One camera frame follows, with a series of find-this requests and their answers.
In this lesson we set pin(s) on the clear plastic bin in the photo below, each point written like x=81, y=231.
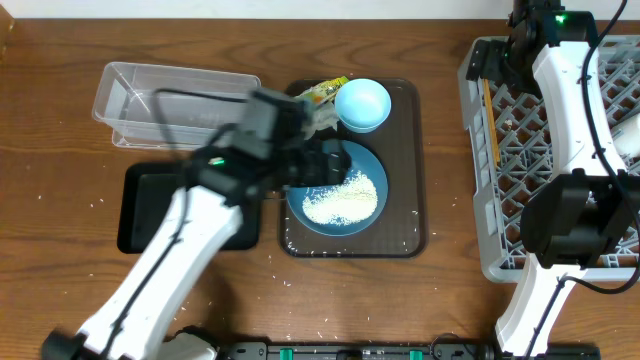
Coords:
x=195, y=103

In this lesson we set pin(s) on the crumpled white tissue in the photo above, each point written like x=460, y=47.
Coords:
x=323, y=117

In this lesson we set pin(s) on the light blue bowl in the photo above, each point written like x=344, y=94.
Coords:
x=363, y=105

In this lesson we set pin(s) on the brown serving tray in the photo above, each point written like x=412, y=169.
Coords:
x=400, y=230

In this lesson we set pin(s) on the white cup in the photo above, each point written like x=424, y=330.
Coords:
x=626, y=137

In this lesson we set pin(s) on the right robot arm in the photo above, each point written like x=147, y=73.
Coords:
x=590, y=201

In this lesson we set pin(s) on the dark blue plate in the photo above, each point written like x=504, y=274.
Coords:
x=362, y=160

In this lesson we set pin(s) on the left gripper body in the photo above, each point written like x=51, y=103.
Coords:
x=301, y=170

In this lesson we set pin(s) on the green yellow snack wrapper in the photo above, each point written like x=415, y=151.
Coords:
x=324, y=91

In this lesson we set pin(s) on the black plastic bin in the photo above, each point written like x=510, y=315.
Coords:
x=147, y=195

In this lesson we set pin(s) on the pile of white rice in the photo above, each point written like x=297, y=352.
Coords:
x=350, y=203

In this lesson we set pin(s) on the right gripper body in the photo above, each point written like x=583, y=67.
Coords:
x=497, y=65

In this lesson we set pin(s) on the grey dishwasher rack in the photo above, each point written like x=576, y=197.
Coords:
x=512, y=160

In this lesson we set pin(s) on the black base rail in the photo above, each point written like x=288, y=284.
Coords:
x=435, y=351

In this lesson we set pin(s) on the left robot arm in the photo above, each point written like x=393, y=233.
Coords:
x=202, y=216

